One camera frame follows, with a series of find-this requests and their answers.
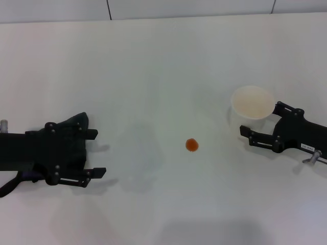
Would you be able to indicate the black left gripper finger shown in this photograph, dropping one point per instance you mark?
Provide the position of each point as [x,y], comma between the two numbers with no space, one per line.
[98,173]
[92,134]

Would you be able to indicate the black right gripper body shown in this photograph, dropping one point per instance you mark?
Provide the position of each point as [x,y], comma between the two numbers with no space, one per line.
[301,132]

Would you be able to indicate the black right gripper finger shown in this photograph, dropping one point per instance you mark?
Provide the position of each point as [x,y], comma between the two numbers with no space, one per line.
[245,130]
[284,109]

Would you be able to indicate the white paper cup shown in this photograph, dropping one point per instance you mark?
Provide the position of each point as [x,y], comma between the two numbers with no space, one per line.
[253,102]

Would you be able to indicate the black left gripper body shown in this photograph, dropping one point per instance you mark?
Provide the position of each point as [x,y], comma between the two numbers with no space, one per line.
[18,150]

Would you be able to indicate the small orange ball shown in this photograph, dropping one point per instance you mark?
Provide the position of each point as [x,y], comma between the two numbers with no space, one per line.
[191,145]

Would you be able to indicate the dark blue rag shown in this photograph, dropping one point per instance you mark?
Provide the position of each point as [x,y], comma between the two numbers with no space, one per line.
[74,150]

